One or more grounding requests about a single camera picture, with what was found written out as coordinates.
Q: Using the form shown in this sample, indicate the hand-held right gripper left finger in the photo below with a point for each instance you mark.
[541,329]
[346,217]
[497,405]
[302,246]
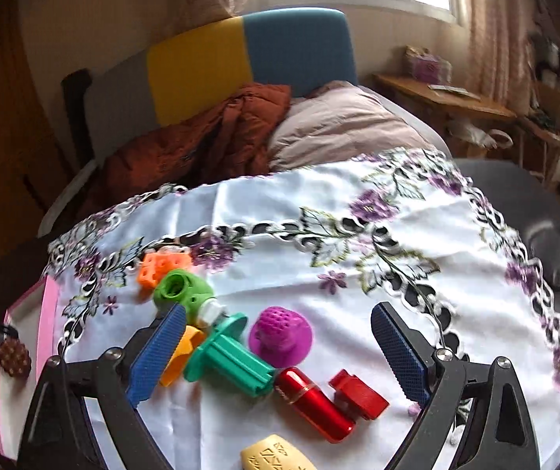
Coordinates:
[160,347]

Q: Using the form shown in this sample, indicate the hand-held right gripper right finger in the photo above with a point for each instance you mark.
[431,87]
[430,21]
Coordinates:
[400,347]

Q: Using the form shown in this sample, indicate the yellow plastic piece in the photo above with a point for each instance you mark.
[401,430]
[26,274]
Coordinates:
[174,372]

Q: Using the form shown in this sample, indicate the red plastic block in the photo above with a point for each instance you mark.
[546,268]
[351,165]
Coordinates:
[358,394]

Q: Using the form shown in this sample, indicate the green plastic pipe elbow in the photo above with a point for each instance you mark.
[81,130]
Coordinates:
[182,289]

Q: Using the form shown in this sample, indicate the orange perforated plastic block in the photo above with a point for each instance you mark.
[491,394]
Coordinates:
[155,269]

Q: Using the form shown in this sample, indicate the pink shallow tray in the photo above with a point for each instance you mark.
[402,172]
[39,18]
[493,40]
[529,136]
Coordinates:
[47,313]

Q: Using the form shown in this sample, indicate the teal flanged plastic piece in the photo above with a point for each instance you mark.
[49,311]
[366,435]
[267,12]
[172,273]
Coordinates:
[231,357]

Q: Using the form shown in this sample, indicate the shiny red cylinder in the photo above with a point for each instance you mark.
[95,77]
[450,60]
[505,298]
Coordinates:
[314,401]

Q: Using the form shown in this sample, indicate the purple knobbed plastic piece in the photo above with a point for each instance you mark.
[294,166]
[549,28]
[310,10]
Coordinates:
[280,333]

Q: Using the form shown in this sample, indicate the white floral embroidered tablecloth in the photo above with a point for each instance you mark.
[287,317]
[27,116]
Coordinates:
[270,274]

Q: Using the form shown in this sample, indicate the brown bumpy ball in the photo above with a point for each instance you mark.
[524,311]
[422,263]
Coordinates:
[14,360]

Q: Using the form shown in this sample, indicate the small dark bottle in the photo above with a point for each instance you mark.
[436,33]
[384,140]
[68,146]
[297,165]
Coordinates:
[5,330]

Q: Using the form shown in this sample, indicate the pale yellow embossed piece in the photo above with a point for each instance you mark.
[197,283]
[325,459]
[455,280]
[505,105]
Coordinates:
[275,455]

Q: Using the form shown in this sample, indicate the grey padded chair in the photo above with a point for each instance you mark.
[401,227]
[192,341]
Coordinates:
[505,191]

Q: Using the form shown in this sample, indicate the rust brown jacket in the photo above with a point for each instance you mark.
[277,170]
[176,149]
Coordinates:
[201,147]

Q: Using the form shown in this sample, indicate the white bag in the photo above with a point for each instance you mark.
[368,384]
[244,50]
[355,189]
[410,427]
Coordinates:
[471,134]

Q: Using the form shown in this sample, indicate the pink grey pillow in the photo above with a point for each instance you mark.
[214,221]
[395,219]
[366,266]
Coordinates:
[338,127]

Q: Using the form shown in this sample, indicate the wooden side table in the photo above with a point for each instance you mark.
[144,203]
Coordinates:
[407,85]

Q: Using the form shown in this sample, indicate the paper sheet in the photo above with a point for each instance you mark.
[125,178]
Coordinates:
[451,90]

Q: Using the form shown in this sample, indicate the wooden wardrobe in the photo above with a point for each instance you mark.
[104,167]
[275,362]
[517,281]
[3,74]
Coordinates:
[5,132]

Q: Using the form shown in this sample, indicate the pink storage box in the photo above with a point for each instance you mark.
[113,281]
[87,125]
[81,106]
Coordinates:
[429,66]

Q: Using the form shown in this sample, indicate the grey yellow blue headboard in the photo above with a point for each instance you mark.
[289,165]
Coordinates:
[201,58]

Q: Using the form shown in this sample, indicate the cluttered wooden shelf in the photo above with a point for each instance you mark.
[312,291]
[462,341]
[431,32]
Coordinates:
[554,88]

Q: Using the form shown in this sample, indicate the white bed frame rail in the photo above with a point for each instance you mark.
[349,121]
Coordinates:
[64,200]

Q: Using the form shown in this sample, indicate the black bed post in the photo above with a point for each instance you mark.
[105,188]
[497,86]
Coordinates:
[76,107]

